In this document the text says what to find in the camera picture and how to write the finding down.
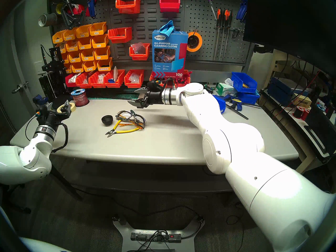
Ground blue bench vise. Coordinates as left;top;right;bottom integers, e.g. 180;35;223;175
33;94;49;107

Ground black metal press stand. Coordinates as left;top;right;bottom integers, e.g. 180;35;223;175
41;46;66;97

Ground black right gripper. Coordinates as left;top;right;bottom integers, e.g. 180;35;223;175
127;87;164;109

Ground crimson louvre bin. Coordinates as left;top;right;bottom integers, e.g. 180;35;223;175
159;0;181;13

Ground orange bin labelled M3-4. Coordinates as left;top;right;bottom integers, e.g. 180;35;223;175
91;34;109;48

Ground black floor power cable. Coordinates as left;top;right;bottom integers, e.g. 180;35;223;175
71;187;205;240

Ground black flat device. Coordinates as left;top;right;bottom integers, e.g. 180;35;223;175
304;107;336;156

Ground blue microfibre cloth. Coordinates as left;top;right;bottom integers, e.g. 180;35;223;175
159;20;176;36

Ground orange bin labelled M4X4X6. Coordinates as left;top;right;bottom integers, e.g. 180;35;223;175
65;40;80;52

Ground blue bar clamp yellow label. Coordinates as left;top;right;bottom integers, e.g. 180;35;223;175
224;94;249;120

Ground orange bin labelled M4-0.7 HEX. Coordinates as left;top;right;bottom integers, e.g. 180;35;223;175
97;57;113;71

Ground dark grey tool panel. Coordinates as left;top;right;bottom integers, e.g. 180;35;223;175
49;0;255;71

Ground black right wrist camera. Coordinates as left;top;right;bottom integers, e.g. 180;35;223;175
147;80;163;91

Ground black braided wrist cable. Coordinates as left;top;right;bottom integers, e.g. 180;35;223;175
163;78;177;91
51;121;69;152

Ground blue cleaning cloths box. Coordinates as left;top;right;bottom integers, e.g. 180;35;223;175
152;30;189;78

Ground silver duct tape roll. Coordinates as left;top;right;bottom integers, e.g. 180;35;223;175
38;13;57;27

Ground orange bin labelled M2.5-5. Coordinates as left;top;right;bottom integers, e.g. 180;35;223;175
83;60;98;72

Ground blue labelled storage bin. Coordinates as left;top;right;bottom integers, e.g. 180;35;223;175
213;94;227;115

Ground red wire spool blue label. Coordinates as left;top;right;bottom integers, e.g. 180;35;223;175
71;89;90;107

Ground dark grey C-clamp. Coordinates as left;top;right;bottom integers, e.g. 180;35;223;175
61;0;79;29
72;14;86;27

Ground red white tape roll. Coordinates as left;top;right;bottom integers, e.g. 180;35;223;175
67;4;86;15

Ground white robot torso shell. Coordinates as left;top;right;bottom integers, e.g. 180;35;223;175
16;236;72;252

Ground green white tissue box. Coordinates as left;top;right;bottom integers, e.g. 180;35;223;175
215;78;238;97

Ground green cutting mat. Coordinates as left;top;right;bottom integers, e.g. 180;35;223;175
87;93;140;100

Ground small cardboard box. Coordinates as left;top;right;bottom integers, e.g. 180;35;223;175
291;95;313;109

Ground black soldering iron pen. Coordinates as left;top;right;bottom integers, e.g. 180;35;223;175
40;45;51;65

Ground dark blue case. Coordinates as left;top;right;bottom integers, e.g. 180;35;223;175
268;77;296;106

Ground orange bin labelled M3-8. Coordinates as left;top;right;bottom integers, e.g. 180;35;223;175
81;49;96;61

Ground black bit holder tower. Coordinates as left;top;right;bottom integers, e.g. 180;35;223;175
49;74;62;97

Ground crimson parts bin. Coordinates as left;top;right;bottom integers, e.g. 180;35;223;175
66;73;79;87

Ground red stackable parts bin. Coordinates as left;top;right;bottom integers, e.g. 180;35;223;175
88;71;107;88
104;70;125;88
124;70;145;88
172;70;192;86
76;72;92;88
150;72;168;82

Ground yellow handled pliers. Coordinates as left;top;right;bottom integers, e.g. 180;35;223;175
106;119;140;138

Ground clear safety glasses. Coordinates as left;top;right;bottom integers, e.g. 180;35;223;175
115;110;147;129

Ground blue spring clamps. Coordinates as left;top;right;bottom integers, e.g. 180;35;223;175
236;0;248;23

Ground orange bin labelled M3X6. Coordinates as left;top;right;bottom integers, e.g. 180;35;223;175
89;22;107;36

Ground orange black screwdriver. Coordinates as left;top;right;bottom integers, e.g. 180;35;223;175
220;9;229;61
213;8;223;60
223;10;233;61

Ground orange bin labelled M3X5X4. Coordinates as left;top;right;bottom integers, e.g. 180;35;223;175
52;30;66;44

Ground dark green handled pliers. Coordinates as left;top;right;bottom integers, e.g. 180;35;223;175
115;110;141;123

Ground black power strip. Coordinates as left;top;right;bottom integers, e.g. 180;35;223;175
130;232;182;243

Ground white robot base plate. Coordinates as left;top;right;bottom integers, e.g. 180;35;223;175
112;215;206;252

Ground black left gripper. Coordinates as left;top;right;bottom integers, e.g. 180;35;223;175
38;98;72;126

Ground orange tape roll on pegboard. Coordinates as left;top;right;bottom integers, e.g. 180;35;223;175
187;31;203;53

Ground orange bin labelled M3-6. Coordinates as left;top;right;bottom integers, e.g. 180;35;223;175
94;46;111;60

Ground beige masking tape roll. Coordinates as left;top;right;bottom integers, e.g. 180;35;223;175
57;102;77;114

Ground red louvre bin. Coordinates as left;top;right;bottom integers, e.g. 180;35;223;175
108;27;133;44
129;43;151;61
115;0;141;14

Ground black monitor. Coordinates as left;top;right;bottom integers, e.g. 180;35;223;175
243;0;336;76

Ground orange bin labelled M3X8 BAD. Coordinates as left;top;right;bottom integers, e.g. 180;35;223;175
63;28;78;41

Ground silver door handle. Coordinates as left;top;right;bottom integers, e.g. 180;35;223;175
12;82;29;94

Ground orange bin labelled M4-6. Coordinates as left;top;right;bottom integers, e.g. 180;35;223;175
78;38;93;50

